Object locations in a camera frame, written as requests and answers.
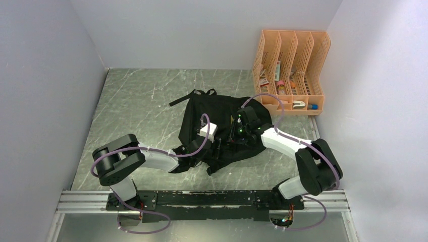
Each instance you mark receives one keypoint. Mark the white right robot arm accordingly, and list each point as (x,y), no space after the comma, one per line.
(318,169)

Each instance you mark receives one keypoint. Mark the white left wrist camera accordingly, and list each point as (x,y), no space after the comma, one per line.
(208,130)

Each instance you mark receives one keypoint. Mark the black student backpack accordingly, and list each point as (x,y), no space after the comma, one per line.
(221,110)

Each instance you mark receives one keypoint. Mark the pink bottle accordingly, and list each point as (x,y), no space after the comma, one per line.
(281,88)

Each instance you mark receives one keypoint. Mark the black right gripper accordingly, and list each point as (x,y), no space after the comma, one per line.
(234,137)

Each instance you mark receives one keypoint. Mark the white stapler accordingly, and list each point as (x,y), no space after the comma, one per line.
(298,104)

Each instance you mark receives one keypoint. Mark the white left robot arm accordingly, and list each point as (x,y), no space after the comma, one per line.
(115,161)

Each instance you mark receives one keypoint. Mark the white red staples box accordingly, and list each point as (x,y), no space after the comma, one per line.
(263,82)

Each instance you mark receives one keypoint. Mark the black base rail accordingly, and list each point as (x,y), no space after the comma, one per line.
(214,205)

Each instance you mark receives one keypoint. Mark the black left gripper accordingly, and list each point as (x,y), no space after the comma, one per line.
(210,141)

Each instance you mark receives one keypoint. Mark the tall white green box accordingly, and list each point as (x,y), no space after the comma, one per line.
(277,71)

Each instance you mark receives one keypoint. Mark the orange plastic desk organizer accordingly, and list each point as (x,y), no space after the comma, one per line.
(302,55)

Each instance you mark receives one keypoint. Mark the grey blue sharpener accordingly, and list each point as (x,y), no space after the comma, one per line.
(312,107)

